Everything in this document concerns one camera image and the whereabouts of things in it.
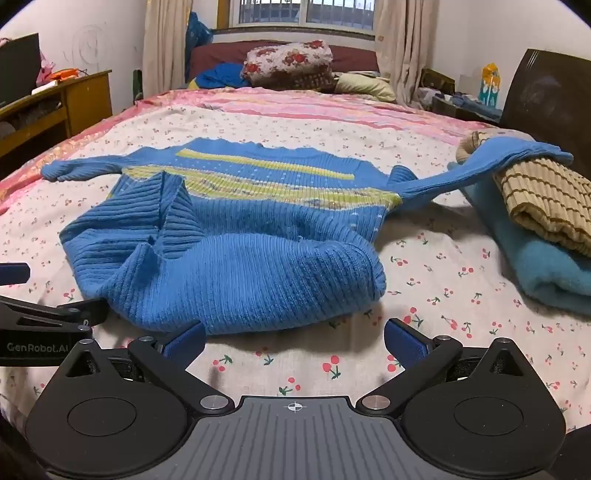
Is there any beige curtain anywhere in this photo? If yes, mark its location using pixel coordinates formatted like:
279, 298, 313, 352
374, 0, 439, 109
142, 0, 191, 97

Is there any black monitor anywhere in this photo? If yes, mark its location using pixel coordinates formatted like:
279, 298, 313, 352
0, 32, 41, 109

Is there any blue and yellow cloth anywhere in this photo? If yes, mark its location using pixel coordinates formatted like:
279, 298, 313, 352
187, 62, 252, 89

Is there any floral red pillow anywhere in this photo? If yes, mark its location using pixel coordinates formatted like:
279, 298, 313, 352
241, 40, 334, 90

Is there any window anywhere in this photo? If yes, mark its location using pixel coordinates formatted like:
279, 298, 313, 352
217, 0, 384, 33

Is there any blue yellow-striped knit sweater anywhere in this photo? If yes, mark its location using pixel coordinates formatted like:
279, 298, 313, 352
41, 137, 574, 335

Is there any maroon bed cover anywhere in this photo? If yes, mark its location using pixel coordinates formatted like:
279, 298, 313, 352
189, 41, 380, 81

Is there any pink toy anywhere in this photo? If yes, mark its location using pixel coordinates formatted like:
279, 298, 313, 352
36, 50, 54, 86

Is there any pile of blue clothes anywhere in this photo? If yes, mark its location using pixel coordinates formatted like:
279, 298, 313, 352
434, 92, 502, 121

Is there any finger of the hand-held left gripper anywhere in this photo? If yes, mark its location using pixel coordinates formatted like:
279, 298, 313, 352
0, 262, 31, 286
0, 298, 110, 330

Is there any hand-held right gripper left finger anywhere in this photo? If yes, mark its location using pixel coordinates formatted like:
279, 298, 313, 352
55, 320, 234, 414

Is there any wooden desk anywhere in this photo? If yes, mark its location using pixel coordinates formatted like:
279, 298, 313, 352
0, 69, 114, 160

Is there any folded teal blanket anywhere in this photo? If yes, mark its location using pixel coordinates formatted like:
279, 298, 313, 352
447, 161, 591, 315

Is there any blue hanging cloth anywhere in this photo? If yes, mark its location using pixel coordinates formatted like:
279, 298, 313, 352
185, 11, 214, 81

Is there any dark nightstand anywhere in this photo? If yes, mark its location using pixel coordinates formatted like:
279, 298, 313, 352
420, 68, 502, 123

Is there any folded beige striped sweater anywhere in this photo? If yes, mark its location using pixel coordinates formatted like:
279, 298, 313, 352
456, 130, 591, 258

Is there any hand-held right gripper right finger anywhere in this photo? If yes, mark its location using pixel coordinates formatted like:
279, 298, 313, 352
355, 318, 536, 414

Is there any cherry print pink bedsheet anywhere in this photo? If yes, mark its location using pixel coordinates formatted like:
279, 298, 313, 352
0, 88, 591, 462

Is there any pale green pillow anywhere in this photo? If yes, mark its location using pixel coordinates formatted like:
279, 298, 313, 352
333, 72, 398, 103

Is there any dark headboard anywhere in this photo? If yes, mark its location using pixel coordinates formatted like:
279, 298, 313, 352
501, 48, 591, 155

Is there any yellow and blue carton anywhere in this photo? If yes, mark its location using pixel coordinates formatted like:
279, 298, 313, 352
478, 62, 502, 109

